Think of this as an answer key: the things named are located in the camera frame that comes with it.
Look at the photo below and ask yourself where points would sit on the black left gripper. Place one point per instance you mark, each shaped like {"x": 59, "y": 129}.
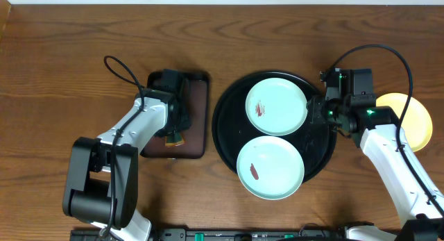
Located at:
{"x": 175, "y": 133}

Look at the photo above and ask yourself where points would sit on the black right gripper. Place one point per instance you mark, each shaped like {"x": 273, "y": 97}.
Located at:
{"x": 316, "y": 112}

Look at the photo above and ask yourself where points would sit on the green and orange sponge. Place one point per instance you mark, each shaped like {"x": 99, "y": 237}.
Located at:
{"x": 174, "y": 139}

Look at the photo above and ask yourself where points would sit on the mint green plate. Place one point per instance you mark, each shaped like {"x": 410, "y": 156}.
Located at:
{"x": 276, "y": 106}
{"x": 270, "y": 167}

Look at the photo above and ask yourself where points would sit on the yellow plate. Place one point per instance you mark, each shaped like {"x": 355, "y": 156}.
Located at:
{"x": 417, "y": 123}

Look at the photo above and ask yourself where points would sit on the mint green plate front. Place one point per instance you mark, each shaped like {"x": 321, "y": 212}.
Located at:
{"x": 270, "y": 167}

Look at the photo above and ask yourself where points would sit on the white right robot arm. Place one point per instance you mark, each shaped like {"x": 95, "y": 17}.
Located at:
{"x": 377, "y": 132}

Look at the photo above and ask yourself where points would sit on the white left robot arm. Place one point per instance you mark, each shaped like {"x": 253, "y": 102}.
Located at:
{"x": 102, "y": 179}

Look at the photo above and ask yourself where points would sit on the rectangular black water tray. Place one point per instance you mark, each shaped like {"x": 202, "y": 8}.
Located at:
{"x": 195, "y": 135}

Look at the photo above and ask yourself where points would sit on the round black tray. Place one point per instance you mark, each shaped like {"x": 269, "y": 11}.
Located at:
{"x": 231, "y": 129}

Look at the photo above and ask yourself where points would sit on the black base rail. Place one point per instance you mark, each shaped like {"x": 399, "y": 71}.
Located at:
{"x": 243, "y": 234}

